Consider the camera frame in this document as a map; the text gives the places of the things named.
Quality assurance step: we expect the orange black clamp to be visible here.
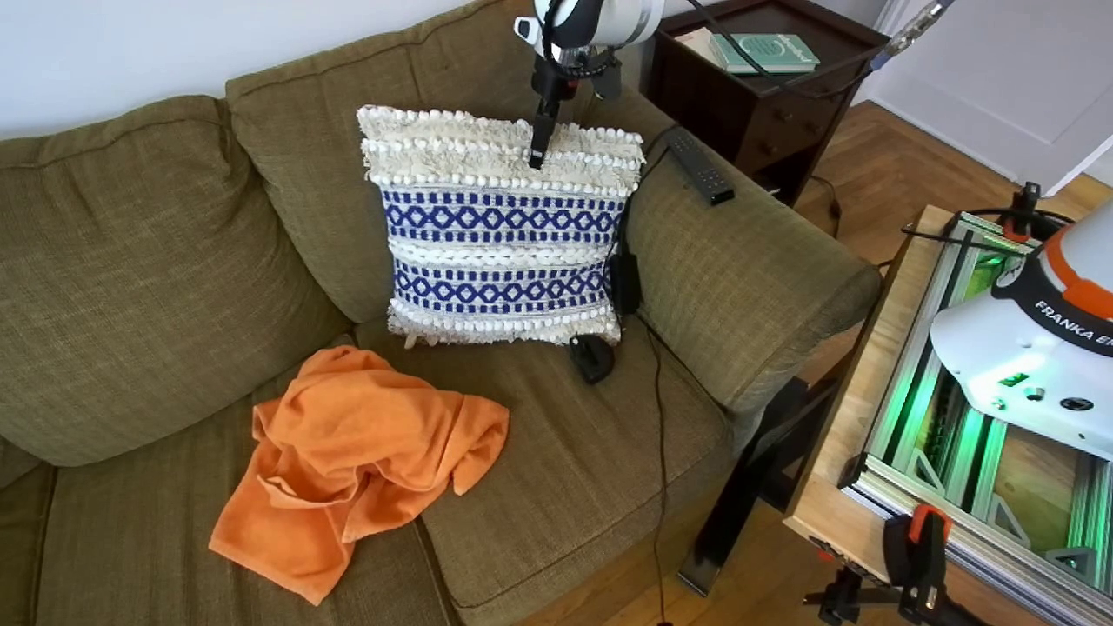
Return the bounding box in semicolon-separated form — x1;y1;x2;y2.
806;506;987;626

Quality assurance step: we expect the black power adapter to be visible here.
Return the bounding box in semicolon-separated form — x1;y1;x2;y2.
607;251;644;318

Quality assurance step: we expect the white orange robot arm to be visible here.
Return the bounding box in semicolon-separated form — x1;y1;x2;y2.
513;0;1113;458

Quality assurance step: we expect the white blue woven pillow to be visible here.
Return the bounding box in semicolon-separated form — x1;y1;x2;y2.
358;103;644;345

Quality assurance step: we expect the orange cloth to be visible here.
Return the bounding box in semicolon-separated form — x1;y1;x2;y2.
207;345;511;607

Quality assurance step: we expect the dark grey remote control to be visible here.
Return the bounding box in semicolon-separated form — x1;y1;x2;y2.
664;128;732;204

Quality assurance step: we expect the black cable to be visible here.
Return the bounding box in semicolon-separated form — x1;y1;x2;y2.
630;322;678;626

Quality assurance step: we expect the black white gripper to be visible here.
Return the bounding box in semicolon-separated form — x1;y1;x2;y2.
511;0;664;172

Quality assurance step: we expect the teal book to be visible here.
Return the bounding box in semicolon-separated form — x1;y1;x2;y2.
732;33;819;73

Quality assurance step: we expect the dark wooden side table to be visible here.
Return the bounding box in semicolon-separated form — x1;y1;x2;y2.
644;0;888;204

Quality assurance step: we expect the white paper booklet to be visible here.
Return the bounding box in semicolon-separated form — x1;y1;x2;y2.
680;28;753;77

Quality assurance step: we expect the black round device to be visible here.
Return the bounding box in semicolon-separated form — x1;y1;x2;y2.
571;335;614;385

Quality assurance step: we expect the olive green fabric sofa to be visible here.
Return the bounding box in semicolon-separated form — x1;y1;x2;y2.
0;0;876;626

